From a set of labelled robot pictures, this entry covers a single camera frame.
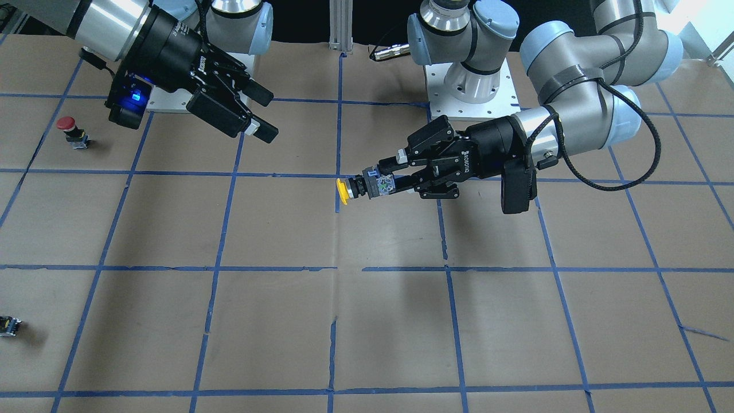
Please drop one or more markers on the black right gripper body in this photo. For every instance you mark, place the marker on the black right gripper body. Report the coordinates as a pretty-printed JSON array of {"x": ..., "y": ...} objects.
[{"x": 171, "y": 50}]

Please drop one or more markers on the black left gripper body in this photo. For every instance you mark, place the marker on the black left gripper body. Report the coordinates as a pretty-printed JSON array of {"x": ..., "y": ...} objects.
[{"x": 492, "y": 144}]

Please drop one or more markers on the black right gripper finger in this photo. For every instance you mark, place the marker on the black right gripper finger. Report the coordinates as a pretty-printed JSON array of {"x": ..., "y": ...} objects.
[
  {"x": 261, "y": 129},
  {"x": 258, "y": 93}
]

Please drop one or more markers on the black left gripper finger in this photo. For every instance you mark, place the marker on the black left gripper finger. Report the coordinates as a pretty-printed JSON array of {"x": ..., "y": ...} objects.
[
  {"x": 393, "y": 164},
  {"x": 410, "y": 184}
]

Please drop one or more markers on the yellow push button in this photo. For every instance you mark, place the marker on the yellow push button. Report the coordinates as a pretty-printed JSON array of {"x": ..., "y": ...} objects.
[{"x": 371, "y": 183}]

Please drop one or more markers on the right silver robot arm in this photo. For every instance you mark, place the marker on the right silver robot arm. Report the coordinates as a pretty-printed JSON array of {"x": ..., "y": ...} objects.
[{"x": 108, "y": 29}]

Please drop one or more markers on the red push button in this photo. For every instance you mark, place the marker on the red push button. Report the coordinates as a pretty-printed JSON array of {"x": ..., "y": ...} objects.
[{"x": 75, "y": 136}]

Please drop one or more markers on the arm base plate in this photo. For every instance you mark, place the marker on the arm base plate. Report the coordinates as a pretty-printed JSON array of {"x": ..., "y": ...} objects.
[
  {"x": 476, "y": 86},
  {"x": 175, "y": 102}
]

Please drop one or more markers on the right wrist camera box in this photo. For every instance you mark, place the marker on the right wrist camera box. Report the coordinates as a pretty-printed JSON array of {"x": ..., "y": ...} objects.
[{"x": 128, "y": 98}]

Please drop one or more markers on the aluminium frame post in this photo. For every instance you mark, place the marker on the aluminium frame post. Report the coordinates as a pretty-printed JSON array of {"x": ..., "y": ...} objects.
[{"x": 341, "y": 14}]

